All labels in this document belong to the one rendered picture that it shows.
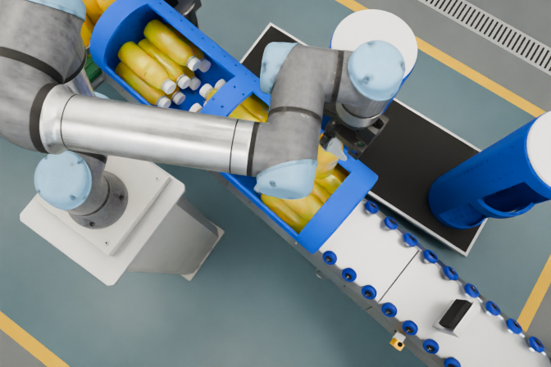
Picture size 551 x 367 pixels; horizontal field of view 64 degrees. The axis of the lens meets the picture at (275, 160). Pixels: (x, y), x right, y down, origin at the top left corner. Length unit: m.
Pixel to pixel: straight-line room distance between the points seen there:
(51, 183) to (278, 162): 0.61
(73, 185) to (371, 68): 0.68
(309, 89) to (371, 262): 0.91
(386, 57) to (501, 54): 2.37
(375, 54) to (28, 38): 0.46
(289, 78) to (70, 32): 0.32
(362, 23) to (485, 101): 1.39
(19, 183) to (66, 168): 1.69
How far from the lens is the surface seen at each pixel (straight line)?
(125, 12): 1.37
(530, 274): 2.67
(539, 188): 1.59
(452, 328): 1.34
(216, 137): 0.57
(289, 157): 0.56
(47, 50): 0.69
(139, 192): 1.22
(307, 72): 0.61
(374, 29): 1.55
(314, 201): 1.21
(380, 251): 1.44
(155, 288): 2.39
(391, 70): 0.61
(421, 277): 1.47
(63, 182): 1.04
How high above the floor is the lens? 2.32
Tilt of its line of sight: 75 degrees down
